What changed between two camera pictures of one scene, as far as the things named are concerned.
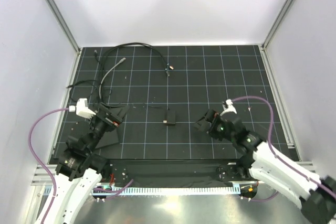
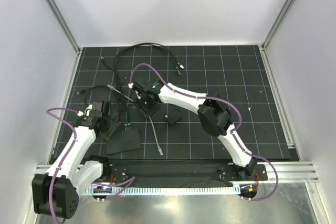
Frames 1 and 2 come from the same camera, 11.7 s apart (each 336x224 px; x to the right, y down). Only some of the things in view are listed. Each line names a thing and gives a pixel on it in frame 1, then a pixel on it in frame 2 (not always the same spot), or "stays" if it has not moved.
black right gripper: (211, 130) to (146, 111)
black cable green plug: (117, 46) to (127, 124)
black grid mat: (167, 89) stays
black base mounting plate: (174, 170) stays
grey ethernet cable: (122, 61) to (158, 146)
